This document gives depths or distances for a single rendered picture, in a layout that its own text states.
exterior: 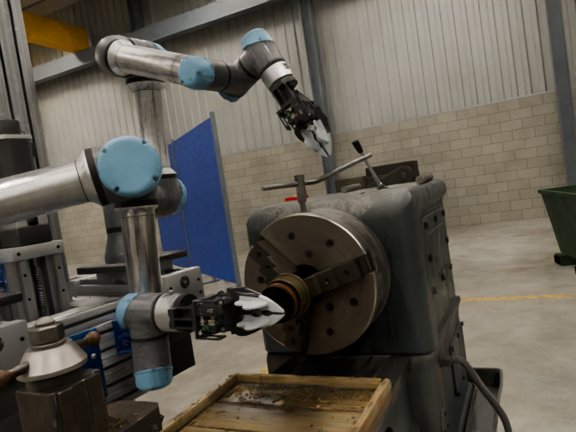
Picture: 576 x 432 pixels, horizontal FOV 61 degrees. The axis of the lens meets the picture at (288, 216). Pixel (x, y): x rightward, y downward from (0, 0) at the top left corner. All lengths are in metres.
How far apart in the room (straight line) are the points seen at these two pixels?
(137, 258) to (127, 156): 0.26
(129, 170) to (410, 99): 10.37
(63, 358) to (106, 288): 0.87
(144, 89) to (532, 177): 9.83
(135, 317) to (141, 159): 0.31
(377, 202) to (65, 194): 0.67
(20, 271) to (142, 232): 0.37
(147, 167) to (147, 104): 0.60
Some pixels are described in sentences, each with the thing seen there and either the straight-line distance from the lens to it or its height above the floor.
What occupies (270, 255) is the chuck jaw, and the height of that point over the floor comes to 1.16.
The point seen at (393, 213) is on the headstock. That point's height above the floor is 1.20.
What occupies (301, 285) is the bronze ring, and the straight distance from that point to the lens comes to 0.97.
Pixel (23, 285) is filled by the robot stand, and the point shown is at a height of 1.16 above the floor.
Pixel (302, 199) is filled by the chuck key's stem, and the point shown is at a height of 1.27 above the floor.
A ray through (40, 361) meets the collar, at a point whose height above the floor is 1.14.
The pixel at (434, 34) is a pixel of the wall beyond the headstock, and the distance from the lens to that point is 11.35.
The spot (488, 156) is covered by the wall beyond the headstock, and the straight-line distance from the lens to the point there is 10.89.
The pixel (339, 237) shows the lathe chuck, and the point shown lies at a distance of 1.03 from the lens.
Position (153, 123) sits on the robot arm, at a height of 1.55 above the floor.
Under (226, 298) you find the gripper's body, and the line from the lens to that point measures 0.90.
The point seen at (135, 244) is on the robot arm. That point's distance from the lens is 1.13.
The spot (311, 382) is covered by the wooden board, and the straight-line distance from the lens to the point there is 1.06.
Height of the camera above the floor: 1.29
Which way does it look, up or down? 3 degrees down
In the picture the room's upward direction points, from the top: 9 degrees counter-clockwise
